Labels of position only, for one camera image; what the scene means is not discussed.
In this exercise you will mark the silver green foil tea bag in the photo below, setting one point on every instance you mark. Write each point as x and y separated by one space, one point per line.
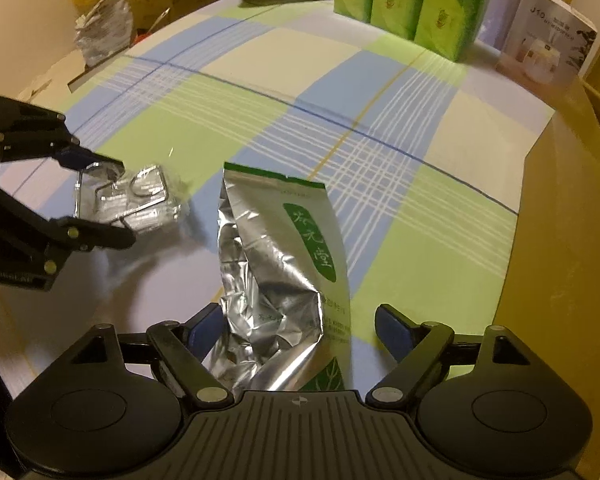
280 270

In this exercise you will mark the large brown cardboard box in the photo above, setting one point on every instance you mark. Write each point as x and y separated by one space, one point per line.
565 260

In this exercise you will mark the crumpled silver foil bag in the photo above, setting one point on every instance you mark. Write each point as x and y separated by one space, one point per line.
105 30

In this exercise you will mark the desktop with checked tablecloth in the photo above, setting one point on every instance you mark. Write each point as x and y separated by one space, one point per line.
260 125

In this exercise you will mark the white humidifier box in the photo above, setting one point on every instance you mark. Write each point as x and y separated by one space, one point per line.
545 40

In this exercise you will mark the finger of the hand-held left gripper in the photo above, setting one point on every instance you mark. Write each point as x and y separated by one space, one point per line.
75 157
100 237

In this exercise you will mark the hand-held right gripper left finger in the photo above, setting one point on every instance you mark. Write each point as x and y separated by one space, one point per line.
205 330

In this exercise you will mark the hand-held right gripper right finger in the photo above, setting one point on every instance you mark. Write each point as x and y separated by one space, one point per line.
395 332

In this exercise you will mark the clear plastic hook packaging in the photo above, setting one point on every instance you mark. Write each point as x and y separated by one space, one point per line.
135 200

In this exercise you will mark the green tissue multipack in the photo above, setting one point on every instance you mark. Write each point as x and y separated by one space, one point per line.
410 5

